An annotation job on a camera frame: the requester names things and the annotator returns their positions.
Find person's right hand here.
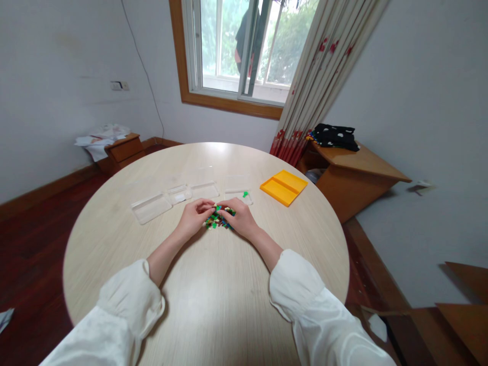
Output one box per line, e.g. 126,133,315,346
215,197,261,241

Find person's left hand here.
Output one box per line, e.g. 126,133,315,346
178,198,217,238

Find person's left fingers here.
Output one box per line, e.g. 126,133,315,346
189,198,217,220

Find person's right fingers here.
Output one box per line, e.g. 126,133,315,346
215,197,245,229

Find pile of small colourful bricks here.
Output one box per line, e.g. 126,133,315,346
205,205,235,231

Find clear plastic box with lid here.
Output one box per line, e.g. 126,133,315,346
190,166,220,200

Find clear box with green brick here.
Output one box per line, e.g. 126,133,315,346
224,174,254,206

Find small clear plastic box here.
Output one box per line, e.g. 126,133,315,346
167,184,193,206

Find round wooden table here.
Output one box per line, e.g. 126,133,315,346
63,142,350,366

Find large clear plastic box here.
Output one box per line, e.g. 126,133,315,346
131,192,173,226

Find yellow plastic tray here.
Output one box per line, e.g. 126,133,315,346
259,169,309,208

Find small wooden cabinet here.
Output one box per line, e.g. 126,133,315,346
97,132,146,177

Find pile of white papers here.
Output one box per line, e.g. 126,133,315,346
74,123,131,162

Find wooden desk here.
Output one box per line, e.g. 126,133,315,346
296,139,412,225

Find black spotted cloth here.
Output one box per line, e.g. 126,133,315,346
307,123,361,153

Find cream curtain with red flowers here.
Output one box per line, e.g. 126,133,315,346
269,0,393,168

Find brown cardboard pieces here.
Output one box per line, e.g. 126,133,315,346
410,261,488,366

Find black wall cable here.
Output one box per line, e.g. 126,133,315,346
120,0,165,146

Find window with wooden frame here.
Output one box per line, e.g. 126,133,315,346
169,0,325,121

